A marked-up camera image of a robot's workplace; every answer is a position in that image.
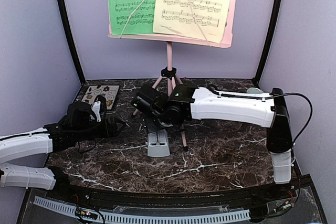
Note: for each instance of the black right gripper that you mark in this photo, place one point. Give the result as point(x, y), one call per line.
point(150, 126)

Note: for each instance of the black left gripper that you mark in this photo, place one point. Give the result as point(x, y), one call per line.
point(112, 126)

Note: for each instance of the white metronome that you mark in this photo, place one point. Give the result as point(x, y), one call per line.
point(158, 144)

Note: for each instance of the yellow paper sheet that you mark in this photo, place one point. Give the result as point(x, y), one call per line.
point(197, 19)

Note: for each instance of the green paper sheet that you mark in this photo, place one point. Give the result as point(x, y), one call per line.
point(132, 17)

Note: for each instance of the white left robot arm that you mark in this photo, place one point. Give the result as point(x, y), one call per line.
point(82, 122)

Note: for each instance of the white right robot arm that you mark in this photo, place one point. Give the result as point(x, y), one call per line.
point(189, 102)

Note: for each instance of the floral patterned coaster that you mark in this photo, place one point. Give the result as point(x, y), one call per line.
point(109, 92)

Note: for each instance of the pale green bowl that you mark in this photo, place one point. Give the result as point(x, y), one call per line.
point(254, 90)

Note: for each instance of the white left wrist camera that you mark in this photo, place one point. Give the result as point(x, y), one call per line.
point(96, 112)

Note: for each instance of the grey cable duct strip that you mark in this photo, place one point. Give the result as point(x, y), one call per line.
point(143, 215)

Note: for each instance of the black front rail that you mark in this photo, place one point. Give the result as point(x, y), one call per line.
point(250, 197)

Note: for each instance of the black left frame post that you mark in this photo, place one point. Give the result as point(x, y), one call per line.
point(70, 41)

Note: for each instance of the black frame post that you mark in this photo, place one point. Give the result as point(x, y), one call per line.
point(268, 41)
point(70, 41)

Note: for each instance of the black right frame post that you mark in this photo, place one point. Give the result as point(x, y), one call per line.
point(268, 41)

